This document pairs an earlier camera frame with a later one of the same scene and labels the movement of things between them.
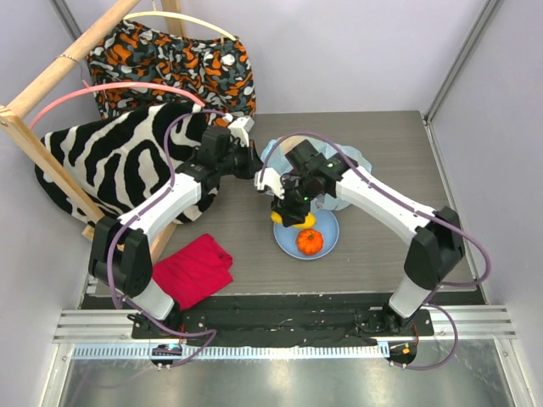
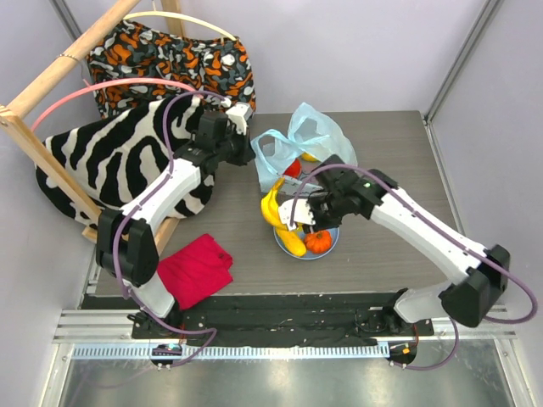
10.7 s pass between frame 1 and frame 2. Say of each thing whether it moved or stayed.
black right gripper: moved
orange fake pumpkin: moved
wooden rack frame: stayed
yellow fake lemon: moved
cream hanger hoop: stayed
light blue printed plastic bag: moved
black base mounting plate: stayed
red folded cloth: stayed
